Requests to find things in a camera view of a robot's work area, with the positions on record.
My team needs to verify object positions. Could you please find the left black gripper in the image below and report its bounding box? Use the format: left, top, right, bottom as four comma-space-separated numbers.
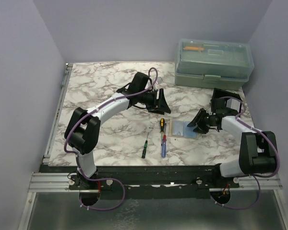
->
138, 89, 171, 115

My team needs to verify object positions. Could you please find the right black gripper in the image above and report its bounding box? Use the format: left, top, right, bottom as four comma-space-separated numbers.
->
188, 108, 214, 134

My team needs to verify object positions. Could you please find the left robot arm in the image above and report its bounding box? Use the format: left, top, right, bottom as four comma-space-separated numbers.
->
64, 72, 171, 189

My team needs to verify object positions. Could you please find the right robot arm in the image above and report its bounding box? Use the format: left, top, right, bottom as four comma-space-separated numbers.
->
187, 108, 277, 188

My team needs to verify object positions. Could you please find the black card stand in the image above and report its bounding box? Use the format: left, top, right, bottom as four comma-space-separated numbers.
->
211, 88, 242, 114

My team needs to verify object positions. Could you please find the black yellow screwdriver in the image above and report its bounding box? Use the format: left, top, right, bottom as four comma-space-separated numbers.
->
159, 118, 165, 133

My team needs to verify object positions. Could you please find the small green black screwdriver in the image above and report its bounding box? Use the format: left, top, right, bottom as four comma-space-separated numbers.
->
141, 133, 149, 159

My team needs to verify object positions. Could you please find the blue red screwdriver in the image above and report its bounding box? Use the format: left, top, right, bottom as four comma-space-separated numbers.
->
161, 135, 167, 158

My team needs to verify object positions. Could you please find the black front mounting bar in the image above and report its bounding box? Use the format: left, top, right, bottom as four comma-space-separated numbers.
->
39, 165, 239, 200

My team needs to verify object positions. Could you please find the translucent green toolbox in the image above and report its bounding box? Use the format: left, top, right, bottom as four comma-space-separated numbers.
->
175, 39, 254, 91

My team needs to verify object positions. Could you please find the orange tool inside toolbox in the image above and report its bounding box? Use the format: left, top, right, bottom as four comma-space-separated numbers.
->
183, 46, 204, 51

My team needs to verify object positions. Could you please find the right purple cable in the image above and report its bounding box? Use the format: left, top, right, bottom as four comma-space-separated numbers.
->
213, 95, 279, 209

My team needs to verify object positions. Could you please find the aluminium rail frame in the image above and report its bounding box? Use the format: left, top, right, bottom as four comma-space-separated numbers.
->
20, 62, 288, 230

